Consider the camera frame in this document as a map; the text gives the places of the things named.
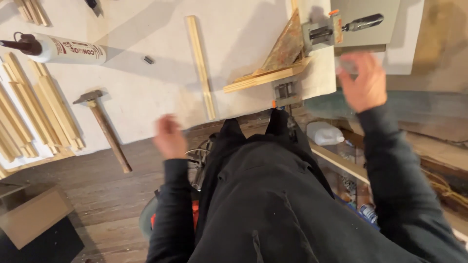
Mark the person's right hand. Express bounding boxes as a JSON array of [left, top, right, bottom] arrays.
[[335, 51, 388, 113]]

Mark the person's left hand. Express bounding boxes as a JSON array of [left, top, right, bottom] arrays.
[[152, 114, 188, 160]]

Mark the grey corner clamp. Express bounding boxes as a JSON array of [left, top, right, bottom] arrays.
[[271, 9, 384, 109]]

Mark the grey board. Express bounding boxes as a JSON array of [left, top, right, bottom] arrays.
[[331, 0, 401, 48]]

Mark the long wooden moulding strip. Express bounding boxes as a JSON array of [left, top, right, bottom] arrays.
[[185, 15, 217, 121]]

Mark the white plastic jug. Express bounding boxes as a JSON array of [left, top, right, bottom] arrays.
[[306, 121, 345, 146]]

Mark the wooden shelf with items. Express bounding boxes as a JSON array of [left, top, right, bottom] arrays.
[[309, 121, 468, 242]]

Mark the white glue bottle brown nozzle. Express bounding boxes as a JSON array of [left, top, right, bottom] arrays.
[[0, 32, 107, 66]]

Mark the pile of wooden moulding strips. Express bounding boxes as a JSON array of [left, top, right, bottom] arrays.
[[0, 52, 86, 179]]

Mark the person's black clothing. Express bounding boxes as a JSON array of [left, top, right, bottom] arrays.
[[187, 109, 428, 263]]

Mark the cardboard box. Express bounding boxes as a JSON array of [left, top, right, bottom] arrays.
[[0, 183, 74, 250]]

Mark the bundle of wooden strips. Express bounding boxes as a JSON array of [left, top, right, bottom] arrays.
[[14, 0, 50, 27]]

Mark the metal wire fan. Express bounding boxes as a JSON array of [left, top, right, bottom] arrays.
[[185, 139, 213, 191]]

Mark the hammer with wooden handle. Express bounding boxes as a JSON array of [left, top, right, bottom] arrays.
[[72, 90, 133, 174]]

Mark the wooden frame corner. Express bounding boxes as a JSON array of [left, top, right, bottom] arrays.
[[223, 9, 312, 94]]

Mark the dark tool with handle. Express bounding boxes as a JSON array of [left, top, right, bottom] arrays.
[[85, 0, 103, 17]]

